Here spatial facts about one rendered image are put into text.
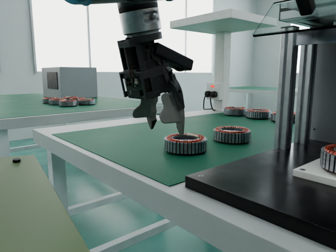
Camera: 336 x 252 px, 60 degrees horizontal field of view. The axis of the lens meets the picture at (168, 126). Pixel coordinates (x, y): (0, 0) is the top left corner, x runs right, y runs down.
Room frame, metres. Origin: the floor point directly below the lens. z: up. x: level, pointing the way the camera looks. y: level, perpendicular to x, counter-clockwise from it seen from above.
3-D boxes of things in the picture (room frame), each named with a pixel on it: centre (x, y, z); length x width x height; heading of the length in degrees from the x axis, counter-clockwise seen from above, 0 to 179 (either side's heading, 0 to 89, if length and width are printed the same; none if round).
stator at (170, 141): (0.75, -0.05, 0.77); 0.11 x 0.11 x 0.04
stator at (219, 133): (0.86, -0.19, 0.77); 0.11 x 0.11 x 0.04
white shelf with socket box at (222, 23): (1.46, -0.26, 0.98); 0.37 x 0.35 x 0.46; 40
